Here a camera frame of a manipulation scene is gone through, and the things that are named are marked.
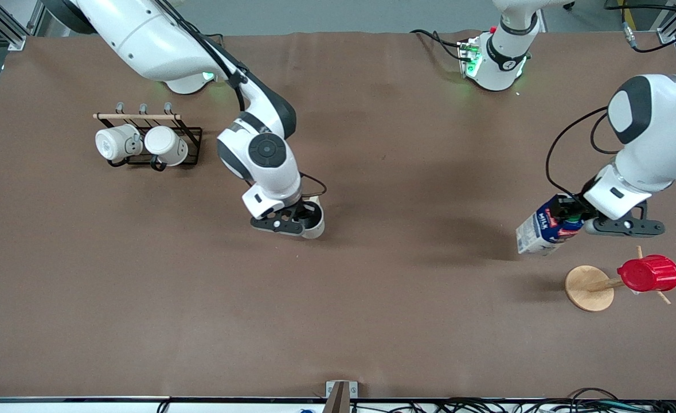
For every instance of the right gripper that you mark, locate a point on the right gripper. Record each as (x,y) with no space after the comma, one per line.
(305,210)

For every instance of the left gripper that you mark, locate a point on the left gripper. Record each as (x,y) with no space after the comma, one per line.
(579,205)

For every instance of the white mug with grey inside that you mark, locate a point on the white mug with grey inside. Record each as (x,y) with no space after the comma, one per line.
(315,231)

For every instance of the blue and white milk carton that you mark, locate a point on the blue and white milk carton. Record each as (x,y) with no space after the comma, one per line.
(535,235)

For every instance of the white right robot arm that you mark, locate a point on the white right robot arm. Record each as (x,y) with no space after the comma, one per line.
(154,40)

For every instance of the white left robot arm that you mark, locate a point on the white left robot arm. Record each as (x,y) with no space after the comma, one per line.
(659,132)

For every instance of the red plastic cup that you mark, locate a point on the red plastic cup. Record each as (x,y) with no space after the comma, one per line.
(650,274)

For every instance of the wooden mug tree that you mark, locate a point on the wooden mug tree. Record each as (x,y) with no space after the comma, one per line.
(589,289)

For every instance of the brown table cover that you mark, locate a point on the brown table cover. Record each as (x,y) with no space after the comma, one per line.
(338,298)

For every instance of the silver metal bracket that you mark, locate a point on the silver metal bracket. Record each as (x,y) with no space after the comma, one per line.
(342,390)

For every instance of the aluminium frame profile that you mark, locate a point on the aluminium frame profile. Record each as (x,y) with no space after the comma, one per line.
(673,26)
(5,28)

